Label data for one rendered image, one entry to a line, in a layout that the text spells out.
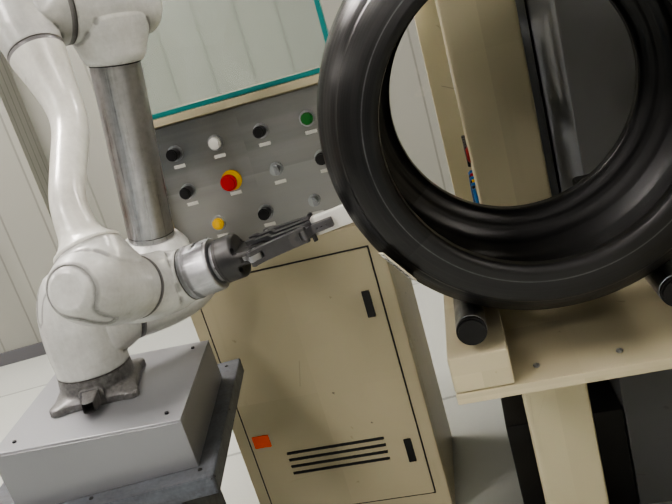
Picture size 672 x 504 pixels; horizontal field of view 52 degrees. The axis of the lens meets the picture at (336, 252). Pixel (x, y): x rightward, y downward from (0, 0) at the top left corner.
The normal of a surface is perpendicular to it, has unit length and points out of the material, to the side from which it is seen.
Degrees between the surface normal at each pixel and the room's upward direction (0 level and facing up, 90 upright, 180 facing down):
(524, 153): 90
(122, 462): 90
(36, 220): 90
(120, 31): 107
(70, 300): 76
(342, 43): 65
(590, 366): 0
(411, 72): 90
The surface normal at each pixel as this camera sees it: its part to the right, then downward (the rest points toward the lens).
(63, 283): -0.19, 0.13
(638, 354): -0.27, -0.92
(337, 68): -0.80, 0.04
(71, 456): 0.04, 0.29
